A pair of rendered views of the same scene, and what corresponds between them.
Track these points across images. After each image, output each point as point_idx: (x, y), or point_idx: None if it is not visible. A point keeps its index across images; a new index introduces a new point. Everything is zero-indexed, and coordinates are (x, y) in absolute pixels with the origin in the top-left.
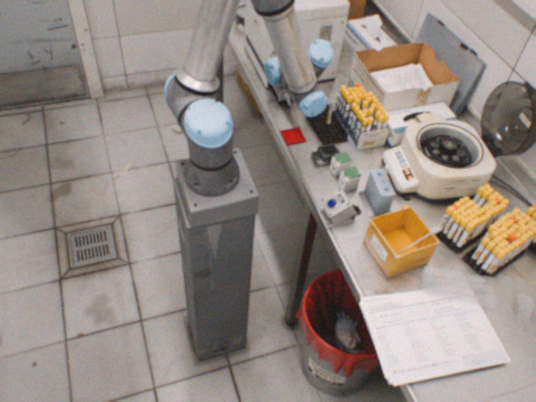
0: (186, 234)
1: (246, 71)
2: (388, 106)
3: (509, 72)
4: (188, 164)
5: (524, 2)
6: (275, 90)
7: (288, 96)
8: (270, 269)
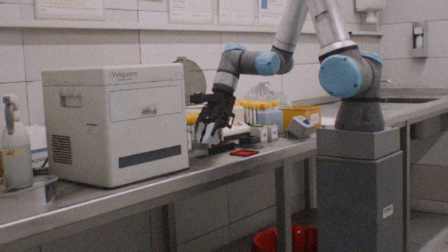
0: (399, 174)
1: (166, 179)
2: None
3: None
4: (378, 110)
5: (138, 24)
6: (200, 152)
7: (215, 136)
8: None
